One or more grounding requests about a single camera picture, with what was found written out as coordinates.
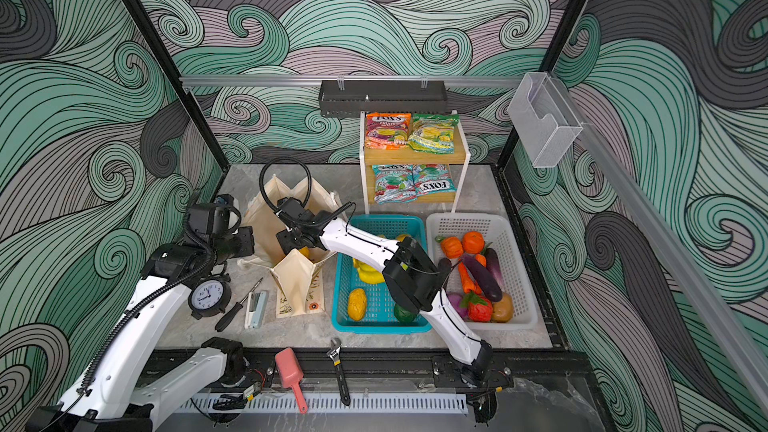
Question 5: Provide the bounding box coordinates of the cream floral grocery bag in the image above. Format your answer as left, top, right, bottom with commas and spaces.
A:
238, 176, 340, 318

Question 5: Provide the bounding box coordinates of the orange Fox's candy bag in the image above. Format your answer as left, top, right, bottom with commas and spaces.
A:
364, 112, 412, 150

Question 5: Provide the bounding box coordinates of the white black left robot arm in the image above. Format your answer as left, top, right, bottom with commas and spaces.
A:
24, 194, 254, 431

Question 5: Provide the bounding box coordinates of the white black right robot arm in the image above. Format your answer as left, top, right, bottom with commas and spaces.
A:
259, 156, 493, 388

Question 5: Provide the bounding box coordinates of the mint berry candy bag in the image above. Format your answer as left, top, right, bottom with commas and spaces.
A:
372, 164, 417, 204

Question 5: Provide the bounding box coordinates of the teal Fox's candy bag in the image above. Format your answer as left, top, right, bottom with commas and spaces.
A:
412, 164, 456, 196

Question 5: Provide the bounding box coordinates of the green Fox's candy bag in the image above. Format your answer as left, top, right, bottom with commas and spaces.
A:
408, 114, 459, 154

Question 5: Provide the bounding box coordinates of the black alarm clock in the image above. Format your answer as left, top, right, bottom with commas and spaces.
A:
188, 274, 232, 320

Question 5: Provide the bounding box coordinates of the white stapler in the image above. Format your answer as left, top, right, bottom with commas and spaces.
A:
244, 290, 269, 330

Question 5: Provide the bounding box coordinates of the yellow banana bunch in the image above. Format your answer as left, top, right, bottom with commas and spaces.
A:
353, 259, 385, 285

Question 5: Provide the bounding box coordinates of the yellow toy potato fruit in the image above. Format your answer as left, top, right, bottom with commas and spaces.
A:
347, 288, 367, 322

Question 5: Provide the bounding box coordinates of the teal plastic basket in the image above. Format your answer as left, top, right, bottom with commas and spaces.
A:
331, 214, 432, 335

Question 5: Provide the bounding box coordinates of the white wooden two-tier shelf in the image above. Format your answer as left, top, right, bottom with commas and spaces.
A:
359, 110, 472, 214

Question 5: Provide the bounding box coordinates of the black adjustable wrench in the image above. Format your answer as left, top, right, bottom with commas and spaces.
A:
327, 337, 351, 407

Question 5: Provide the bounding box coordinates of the green toy avocado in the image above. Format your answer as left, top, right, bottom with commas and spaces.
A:
393, 304, 418, 324

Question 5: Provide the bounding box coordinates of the pink plastic scoop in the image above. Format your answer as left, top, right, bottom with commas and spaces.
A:
275, 348, 309, 414

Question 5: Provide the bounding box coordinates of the orange toy pumpkin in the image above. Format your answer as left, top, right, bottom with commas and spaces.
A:
462, 231, 486, 255
435, 236, 464, 260

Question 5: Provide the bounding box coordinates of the purple toy onion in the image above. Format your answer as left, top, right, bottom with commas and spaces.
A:
447, 292, 469, 320

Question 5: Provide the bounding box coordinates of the orange toy carrot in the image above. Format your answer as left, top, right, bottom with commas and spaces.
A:
457, 261, 483, 295

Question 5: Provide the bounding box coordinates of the white plastic basket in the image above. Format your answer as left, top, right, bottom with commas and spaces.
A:
426, 212, 540, 331

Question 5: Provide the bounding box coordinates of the purple toy eggplant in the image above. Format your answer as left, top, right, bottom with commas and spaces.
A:
461, 254, 503, 302

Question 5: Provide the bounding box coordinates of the red toy strawberry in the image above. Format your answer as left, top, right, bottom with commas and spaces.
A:
460, 292, 493, 323

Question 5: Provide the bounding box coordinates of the brown toy potato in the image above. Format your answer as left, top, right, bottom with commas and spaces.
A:
491, 293, 515, 323

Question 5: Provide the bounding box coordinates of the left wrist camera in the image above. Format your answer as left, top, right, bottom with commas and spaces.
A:
185, 194, 242, 236

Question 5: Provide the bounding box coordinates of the black handled screwdriver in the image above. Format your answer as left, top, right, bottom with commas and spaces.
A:
214, 278, 263, 332

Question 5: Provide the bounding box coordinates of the white slotted cable duct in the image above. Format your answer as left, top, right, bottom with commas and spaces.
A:
173, 392, 469, 415

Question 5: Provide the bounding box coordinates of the clear plastic wall bin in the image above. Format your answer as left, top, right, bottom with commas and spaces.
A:
507, 72, 583, 169

